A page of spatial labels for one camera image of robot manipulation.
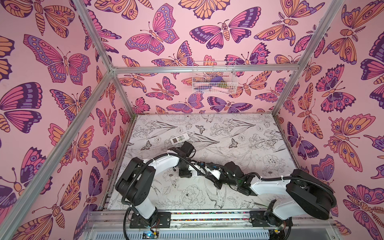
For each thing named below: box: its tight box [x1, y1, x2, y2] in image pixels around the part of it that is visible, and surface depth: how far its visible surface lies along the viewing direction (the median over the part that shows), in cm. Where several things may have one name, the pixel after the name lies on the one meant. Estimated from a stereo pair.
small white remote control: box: [170, 133, 190, 145], surface depth 107 cm
